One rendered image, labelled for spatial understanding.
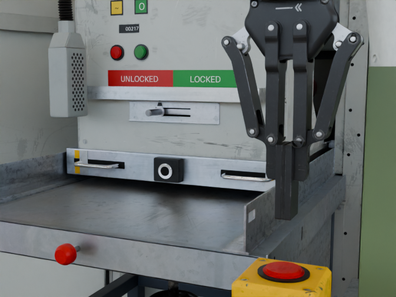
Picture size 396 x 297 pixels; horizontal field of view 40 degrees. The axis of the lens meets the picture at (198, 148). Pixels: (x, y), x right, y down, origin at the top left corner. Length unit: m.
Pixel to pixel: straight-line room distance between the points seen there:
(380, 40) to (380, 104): 0.24
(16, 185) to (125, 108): 0.28
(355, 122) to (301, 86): 0.89
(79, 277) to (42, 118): 0.56
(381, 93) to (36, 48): 1.03
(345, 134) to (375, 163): 0.76
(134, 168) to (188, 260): 0.44
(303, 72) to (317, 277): 0.19
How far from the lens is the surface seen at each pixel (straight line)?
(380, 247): 0.65
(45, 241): 0.93
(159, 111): 1.14
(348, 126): 1.38
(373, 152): 0.62
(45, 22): 1.47
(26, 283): 1.93
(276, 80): 0.50
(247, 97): 0.51
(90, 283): 1.76
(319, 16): 0.49
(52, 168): 1.26
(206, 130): 1.11
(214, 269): 0.78
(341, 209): 1.41
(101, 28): 1.23
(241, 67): 0.51
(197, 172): 1.12
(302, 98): 0.49
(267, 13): 0.51
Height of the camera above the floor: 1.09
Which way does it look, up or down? 7 degrees down
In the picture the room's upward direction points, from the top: straight up
